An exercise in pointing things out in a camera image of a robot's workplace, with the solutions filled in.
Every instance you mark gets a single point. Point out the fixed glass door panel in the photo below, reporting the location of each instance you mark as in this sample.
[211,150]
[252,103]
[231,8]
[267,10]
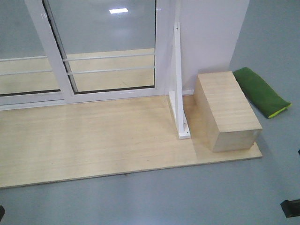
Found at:
[26,75]

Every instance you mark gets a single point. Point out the wooden base platform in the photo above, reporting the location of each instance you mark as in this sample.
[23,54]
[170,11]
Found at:
[70,142]

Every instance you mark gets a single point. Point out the light wooden box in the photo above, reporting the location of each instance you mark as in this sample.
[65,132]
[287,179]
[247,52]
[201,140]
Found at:
[229,120]

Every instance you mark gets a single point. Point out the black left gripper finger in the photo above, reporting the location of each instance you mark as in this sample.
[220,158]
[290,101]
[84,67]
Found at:
[2,211]

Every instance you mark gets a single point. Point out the white wall panel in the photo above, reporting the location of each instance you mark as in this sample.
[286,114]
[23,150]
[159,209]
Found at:
[209,30]

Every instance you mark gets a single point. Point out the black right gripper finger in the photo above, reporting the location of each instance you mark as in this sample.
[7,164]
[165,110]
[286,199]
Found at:
[291,208]

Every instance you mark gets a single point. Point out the white triangular support brace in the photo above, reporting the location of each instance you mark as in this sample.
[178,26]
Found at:
[175,87]

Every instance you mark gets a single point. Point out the white sliding glass door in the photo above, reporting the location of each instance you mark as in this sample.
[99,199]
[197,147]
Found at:
[167,11]

